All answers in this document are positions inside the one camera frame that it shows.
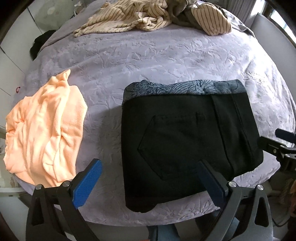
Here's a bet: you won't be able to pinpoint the peach orange garment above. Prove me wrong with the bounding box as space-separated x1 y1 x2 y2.
4 69 88 187

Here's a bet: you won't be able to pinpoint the black cloth at bed edge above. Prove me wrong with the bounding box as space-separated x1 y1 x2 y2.
30 30 56 61

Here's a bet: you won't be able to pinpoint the grey round fan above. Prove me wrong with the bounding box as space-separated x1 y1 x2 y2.
35 0 74 32

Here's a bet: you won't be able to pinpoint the black pants with patterned lining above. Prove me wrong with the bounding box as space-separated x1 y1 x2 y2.
121 80 263 213

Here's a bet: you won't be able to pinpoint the beige striped garment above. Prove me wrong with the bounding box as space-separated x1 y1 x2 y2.
73 1 232 37

